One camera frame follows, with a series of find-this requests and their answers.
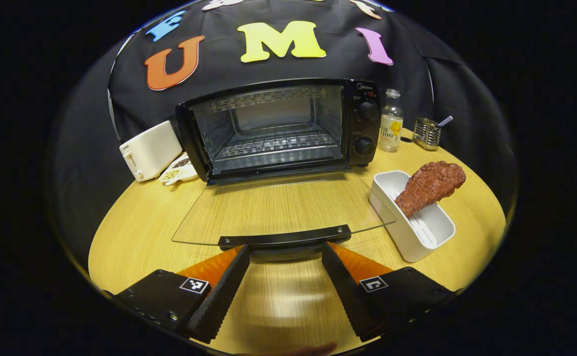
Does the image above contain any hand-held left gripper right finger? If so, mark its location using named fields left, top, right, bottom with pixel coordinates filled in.
left=321, top=242, right=458, bottom=343

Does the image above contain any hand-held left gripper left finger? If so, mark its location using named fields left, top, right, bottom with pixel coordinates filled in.
left=113, top=244, right=251, bottom=344

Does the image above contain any brown meat piece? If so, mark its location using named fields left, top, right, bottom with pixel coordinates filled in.
left=394, top=161, right=466, bottom=219

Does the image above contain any black electric oven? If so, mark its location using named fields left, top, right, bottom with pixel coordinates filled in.
left=172, top=78, right=397, bottom=263

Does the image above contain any white rectangular tray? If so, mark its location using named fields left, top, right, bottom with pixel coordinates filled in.
left=369, top=171, right=456, bottom=263

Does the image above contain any white divided seasoning dish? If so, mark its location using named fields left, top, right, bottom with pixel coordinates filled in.
left=159, top=152, right=200, bottom=186

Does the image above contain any white toaster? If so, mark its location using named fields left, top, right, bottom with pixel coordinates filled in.
left=119, top=120, right=184, bottom=182

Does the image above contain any clear bottle yellow label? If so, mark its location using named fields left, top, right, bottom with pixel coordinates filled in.
left=378, top=89, right=404, bottom=153

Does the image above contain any metal mesh holder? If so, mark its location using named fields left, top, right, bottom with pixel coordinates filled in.
left=412, top=116, right=442, bottom=151

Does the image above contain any black backdrop cloth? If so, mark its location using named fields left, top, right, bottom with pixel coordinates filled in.
left=53, top=0, right=517, bottom=258

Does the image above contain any oven wire rack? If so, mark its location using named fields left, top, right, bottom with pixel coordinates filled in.
left=224, top=130, right=341, bottom=160

